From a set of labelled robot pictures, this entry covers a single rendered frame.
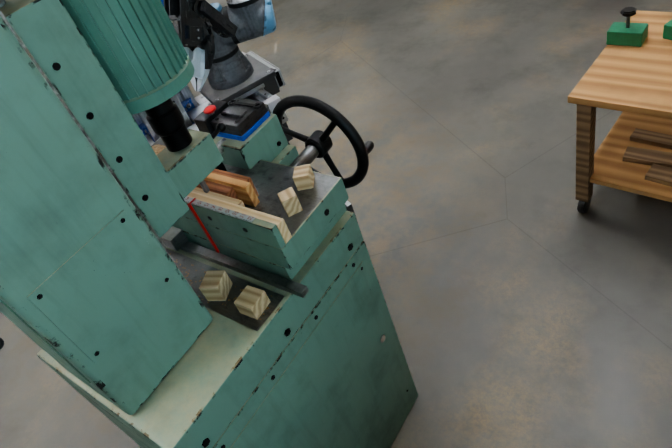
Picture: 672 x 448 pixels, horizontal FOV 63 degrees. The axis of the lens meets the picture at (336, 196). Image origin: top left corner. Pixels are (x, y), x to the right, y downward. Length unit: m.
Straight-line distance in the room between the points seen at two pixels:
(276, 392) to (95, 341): 0.38
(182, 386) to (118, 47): 0.58
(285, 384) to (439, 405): 0.73
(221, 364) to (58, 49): 0.58
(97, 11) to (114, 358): 0.54
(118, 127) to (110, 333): 0.33
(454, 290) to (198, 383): 1.18
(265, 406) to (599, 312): 1.18
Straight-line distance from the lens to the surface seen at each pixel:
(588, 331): 1.90
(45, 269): 0.87
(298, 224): 1.05
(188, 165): 1.06
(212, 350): 1.07
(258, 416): 1.13
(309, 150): 1.36
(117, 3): 0.91
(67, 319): 0.91
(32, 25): 0.86
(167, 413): 1.04
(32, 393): 2.54
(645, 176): 2.10
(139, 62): 0.93
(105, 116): 0.91
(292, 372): 1.16
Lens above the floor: 1.58
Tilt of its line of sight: 39 degrees down
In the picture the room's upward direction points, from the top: 20 degrees counter-clockwise
